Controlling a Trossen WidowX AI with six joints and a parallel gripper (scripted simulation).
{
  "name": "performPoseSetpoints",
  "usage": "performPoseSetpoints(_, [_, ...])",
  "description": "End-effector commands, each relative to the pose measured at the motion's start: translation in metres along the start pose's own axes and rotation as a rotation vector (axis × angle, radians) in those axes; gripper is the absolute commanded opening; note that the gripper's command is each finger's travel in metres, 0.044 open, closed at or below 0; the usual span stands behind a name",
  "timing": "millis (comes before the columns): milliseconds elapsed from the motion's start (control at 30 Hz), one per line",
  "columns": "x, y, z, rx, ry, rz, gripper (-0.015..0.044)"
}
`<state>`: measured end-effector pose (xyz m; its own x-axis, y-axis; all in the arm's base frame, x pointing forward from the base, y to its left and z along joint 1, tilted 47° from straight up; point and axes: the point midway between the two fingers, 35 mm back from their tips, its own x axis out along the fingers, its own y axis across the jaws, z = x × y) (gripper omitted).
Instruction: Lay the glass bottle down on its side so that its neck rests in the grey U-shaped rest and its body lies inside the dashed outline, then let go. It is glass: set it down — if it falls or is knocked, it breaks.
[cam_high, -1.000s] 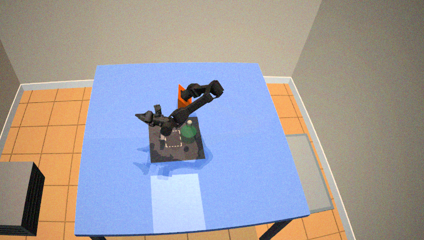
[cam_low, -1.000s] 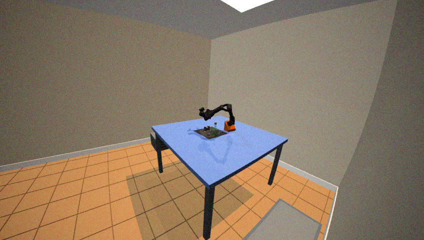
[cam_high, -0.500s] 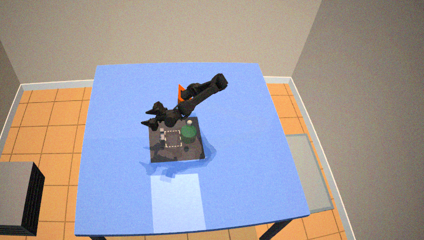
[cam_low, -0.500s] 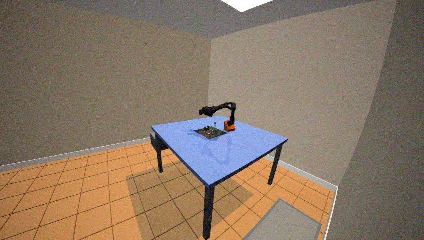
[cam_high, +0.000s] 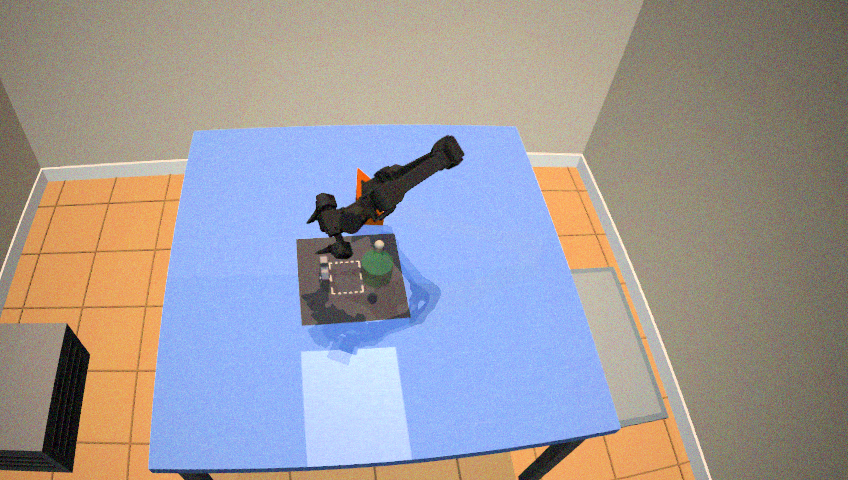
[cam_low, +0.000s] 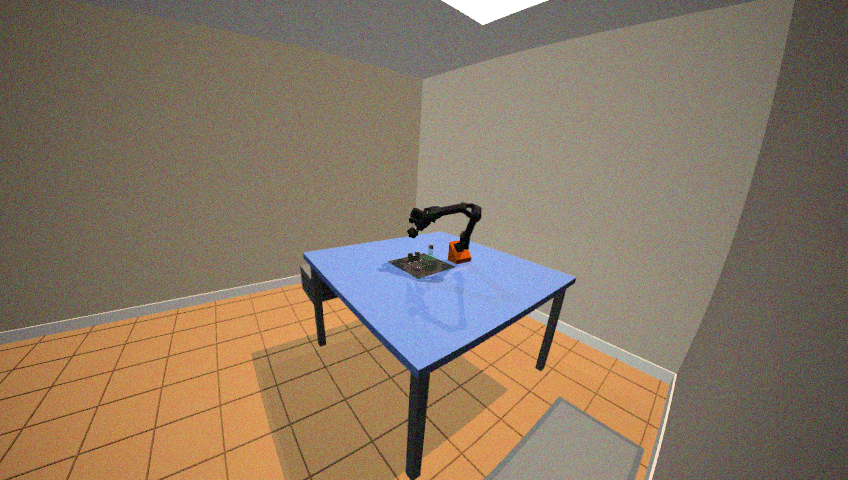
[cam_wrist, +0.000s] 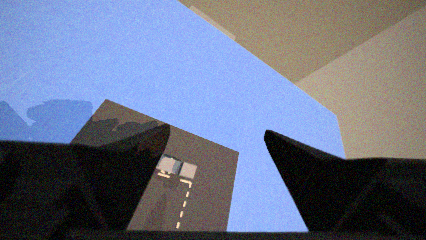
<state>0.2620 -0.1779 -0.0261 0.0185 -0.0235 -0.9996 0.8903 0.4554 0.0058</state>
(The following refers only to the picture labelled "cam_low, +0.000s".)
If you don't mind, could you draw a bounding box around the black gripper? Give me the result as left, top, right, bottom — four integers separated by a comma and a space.
407, 220, 431, 239

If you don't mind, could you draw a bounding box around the green glass bottle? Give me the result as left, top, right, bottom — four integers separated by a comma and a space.
422, 243, 438, 271

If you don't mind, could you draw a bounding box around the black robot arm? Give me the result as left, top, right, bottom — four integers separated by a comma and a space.
409, 202, 481, 252

